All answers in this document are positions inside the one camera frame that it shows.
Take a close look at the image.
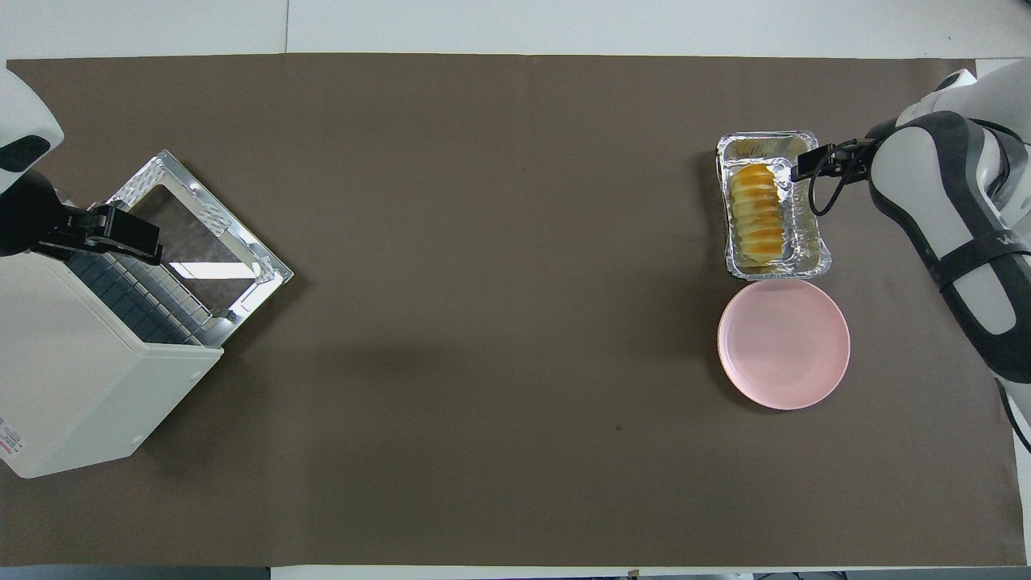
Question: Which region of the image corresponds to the sliced yellow bread loaf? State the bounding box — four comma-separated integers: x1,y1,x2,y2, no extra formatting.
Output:
729,164,786,263

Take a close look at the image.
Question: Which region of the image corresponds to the brown table mat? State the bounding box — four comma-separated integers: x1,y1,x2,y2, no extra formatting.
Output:
0,53,1028,567

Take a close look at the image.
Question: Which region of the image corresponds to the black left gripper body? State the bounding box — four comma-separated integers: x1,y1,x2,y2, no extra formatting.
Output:
0,173,114,260

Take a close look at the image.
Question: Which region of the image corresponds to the oven wire rack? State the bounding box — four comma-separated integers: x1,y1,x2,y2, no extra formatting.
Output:
66,250,225,347

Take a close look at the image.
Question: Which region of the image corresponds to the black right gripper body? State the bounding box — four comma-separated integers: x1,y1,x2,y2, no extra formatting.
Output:
830,139,879,182

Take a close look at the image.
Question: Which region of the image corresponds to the aluminium foil tray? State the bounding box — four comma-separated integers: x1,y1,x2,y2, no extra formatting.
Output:
717,130,832,281

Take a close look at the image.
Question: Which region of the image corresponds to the pink round plate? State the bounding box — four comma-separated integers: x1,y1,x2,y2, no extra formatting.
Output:
718,276,851,411

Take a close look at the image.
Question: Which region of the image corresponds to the white toaster oven body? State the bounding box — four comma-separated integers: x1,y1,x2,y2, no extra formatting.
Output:
0,193,225,479

